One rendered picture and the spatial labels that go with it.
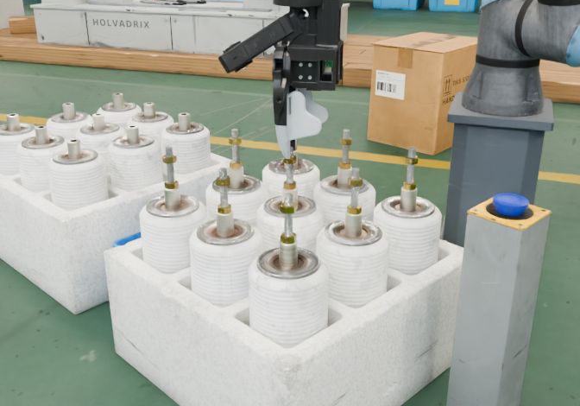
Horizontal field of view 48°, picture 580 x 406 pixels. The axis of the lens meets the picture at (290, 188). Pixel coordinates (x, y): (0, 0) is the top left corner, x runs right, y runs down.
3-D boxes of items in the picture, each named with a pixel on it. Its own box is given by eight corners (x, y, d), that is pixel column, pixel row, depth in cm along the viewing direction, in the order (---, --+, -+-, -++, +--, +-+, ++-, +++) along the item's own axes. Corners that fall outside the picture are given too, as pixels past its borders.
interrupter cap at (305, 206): (253, 212, 92) (253, 208, 91) (281, 194, 98) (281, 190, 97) (299, 225, 88) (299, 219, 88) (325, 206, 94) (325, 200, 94)
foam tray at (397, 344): (291, 268, 128) (291, 182, 121) (466, 355, 102) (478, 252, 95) (114, 352, 102) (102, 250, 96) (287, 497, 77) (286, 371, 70)
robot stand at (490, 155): (444, 221, 148) (457, 91, 137) (531, 232, 142) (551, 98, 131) (433, 257, 132) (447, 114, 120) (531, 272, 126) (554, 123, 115)
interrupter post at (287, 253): (295, 271, 76) (295, 246, 75) (275, 269, 77) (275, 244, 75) (300, 263, 78) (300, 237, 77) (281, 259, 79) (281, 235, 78)
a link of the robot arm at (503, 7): (506, 47, 130) (514, -25, 125) (562, 58, 119) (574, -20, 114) (461, 52, 124) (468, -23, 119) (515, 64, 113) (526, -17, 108)
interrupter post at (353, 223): (363, 232, 86) (365, 209, 85) (360, 240, 84) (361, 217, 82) (346, 230, 87) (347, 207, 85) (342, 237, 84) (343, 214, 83)
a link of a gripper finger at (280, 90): (284, 127, 83) (286, 56, 81) (272, 126, 83) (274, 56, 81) (291, 122, 87) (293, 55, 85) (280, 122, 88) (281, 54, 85)
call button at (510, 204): (501, 205, 79) (503, 188, 78) (532, 214, 76) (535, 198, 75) (484, 214, 76) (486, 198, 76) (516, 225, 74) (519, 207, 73)
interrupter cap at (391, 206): (439, 204, 95) (439, 199, 94) (428, 224, 88) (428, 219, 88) (388, 196, 97) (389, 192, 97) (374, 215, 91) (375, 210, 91)
